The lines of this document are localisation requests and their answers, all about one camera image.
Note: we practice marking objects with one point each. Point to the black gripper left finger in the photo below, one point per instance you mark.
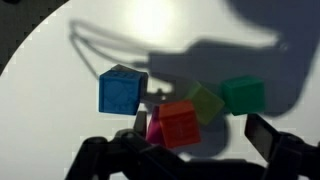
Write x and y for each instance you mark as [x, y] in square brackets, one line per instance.
[110, 160]

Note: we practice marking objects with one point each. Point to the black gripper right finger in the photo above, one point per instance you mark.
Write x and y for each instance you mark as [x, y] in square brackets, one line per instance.
[286, 156]

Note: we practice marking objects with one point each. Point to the blue block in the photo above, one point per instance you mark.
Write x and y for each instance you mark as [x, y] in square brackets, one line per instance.
[118, 93]

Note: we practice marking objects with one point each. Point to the magenta block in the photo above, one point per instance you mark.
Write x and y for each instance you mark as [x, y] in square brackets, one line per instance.
[154, 131]

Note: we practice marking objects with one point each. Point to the green block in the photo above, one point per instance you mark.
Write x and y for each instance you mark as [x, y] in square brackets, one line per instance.
[245, 96]

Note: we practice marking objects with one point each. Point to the orange block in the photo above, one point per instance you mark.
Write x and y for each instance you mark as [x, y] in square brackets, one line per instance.
[179, 125]

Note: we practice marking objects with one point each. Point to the yellow-green block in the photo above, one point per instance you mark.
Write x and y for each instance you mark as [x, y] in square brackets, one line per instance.
[208, 105]

